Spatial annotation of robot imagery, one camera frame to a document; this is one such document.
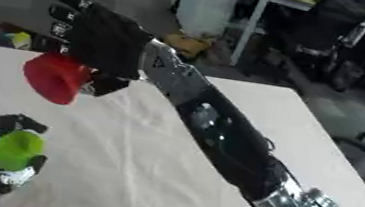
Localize dark bag with colourful items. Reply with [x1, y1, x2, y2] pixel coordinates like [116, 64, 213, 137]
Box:
[0, 19, 71, 57]

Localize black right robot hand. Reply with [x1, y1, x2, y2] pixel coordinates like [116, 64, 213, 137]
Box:
[36, 0, 161, 104]

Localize yellow-brown bag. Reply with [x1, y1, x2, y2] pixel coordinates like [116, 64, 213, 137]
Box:
[159, 30, 216, 63]

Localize white table with legs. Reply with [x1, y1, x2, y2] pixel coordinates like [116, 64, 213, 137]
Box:
[228, 0, 325, 77]

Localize red plastic cup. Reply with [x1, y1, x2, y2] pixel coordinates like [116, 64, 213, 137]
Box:
[17, 46, 97, 109]

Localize white trash bin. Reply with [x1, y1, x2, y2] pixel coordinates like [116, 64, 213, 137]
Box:
[171, 0, 242, 45]

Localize green plastic cup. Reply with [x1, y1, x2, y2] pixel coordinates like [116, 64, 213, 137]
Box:
[0, 127, 48, 176]

